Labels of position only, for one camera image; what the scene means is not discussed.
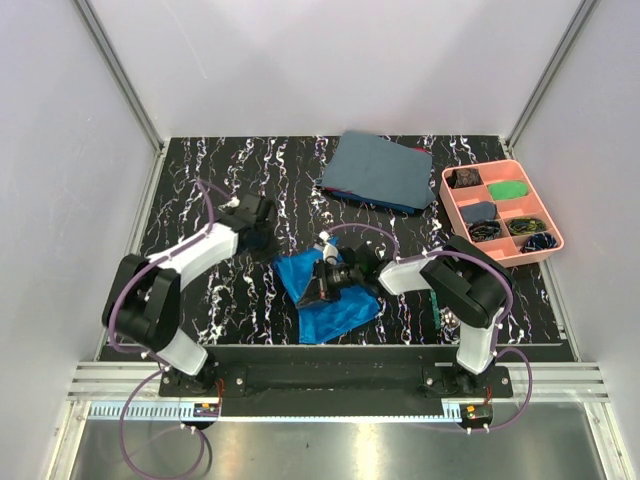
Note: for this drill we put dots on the dark patterned item in tray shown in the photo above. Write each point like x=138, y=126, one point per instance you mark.
x=463, y=178

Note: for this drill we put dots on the pink divided tray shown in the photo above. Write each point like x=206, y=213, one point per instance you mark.
x=505, y=249

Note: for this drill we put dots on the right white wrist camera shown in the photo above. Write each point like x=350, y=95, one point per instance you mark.
x=330, y=253

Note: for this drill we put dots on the blue cloth napkin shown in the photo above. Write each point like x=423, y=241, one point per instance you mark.
x=325, y=321

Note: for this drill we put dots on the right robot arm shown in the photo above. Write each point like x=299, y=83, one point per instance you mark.
x=473, y=286

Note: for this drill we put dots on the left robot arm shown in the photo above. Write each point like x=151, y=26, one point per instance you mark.
x=144, y=302

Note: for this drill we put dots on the grey item in tray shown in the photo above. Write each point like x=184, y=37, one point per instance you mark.
x=478, y=212

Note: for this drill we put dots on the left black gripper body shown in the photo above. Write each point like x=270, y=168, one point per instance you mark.
x=266, y=245

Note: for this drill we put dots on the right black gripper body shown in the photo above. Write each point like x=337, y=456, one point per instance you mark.
x=343, y=275

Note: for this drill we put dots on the dark multicolour item in tray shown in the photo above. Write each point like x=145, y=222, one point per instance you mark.
x=483, y=231

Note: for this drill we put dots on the knife with green handle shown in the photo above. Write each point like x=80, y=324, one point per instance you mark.
x=436, y=315

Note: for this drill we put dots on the grey folded napkin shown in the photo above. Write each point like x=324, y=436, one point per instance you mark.
x=372, y=167

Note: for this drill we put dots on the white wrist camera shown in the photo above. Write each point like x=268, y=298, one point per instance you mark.
x=330, y=253
x=231, y=204

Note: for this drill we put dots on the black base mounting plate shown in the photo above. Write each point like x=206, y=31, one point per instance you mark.
x=359, y=381

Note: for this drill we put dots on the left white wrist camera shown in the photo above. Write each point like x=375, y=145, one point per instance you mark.
x=231, y=204

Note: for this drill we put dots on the aluminium frame rail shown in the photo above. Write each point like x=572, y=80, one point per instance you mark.
x=107, y=52

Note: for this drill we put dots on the blue patterned item in tray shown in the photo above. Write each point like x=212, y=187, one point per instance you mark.
x=539, y=242

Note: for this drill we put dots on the yellow green item in tray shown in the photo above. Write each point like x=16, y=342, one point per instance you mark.
x=525, y=226

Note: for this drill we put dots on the red folded napkin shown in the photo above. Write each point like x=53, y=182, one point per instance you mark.
x=350, y=196

